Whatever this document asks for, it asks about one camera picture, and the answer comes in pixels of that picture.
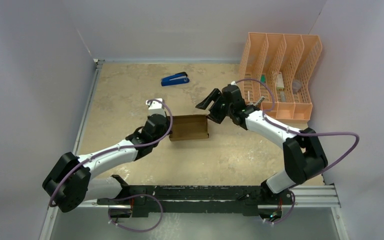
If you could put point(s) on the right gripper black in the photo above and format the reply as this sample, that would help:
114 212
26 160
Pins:
218 108

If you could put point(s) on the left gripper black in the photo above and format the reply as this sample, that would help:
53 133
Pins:
167 126

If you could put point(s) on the brown cardboard box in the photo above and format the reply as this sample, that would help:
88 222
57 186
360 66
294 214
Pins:
189 127

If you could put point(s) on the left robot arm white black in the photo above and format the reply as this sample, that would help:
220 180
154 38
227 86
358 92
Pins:
68 181

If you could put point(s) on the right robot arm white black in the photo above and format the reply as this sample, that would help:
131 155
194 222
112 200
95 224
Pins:
303 155

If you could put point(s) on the blue black stapler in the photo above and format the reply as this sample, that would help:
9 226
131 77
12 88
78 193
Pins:
175 79

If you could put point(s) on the black white patterned clip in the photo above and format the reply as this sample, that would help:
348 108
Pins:
258 102

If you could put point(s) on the green item in organizer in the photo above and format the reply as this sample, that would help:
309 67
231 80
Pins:
263 78

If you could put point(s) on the white bottle in organizer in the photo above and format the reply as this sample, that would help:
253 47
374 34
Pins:
279 83

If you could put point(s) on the orange plastic file organizer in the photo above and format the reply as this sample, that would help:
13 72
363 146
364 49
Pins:
276 70

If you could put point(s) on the grey round item in organizer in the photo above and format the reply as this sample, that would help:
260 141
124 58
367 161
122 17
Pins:
296 85

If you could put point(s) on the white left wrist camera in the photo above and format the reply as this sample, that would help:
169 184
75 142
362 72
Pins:
156 107

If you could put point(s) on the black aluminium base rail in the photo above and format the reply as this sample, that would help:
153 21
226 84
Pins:
138 201

